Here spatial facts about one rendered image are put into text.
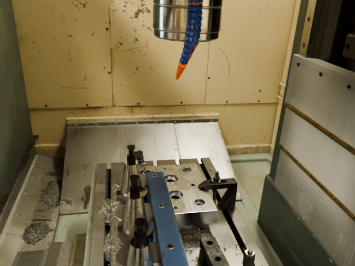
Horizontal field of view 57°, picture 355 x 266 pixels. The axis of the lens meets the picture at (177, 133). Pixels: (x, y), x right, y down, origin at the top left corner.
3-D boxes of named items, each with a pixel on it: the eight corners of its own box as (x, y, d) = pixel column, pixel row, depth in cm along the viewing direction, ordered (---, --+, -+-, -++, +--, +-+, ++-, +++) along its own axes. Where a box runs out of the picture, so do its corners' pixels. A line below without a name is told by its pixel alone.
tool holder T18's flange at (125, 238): (156, 247, 56) (156, 236, 55) (120, 254, 55) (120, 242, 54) (148, 223, 62) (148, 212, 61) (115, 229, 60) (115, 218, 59)
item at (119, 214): (115, 225, 60) (114, 222, 59) (114, 207, 64) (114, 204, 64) (153, 222, 61) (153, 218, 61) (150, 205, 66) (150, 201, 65)
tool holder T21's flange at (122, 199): (150, 207, 66) (150, 197, 65) (120, 212, 64) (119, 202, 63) (142, 190, 72) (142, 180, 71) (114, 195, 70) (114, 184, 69)
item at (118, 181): (114, 191, 70) (114, 188, 69) (114, 178, 74) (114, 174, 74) (147, 189, 71) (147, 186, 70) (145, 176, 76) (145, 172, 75)
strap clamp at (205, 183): (198, 212, 113) (201, 175, 107) (196, 206, 116) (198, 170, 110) (234, 209, 115) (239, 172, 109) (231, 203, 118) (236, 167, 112)
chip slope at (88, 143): (53, 241, 136) (45, 189, 125) (71, 162, 196) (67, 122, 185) (254, 222, 152) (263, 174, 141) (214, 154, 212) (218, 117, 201)
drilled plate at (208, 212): (142, 229, 98) (142, 216, 96) (136, 178, 124) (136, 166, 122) (216, 222, 102) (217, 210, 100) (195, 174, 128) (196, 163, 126)
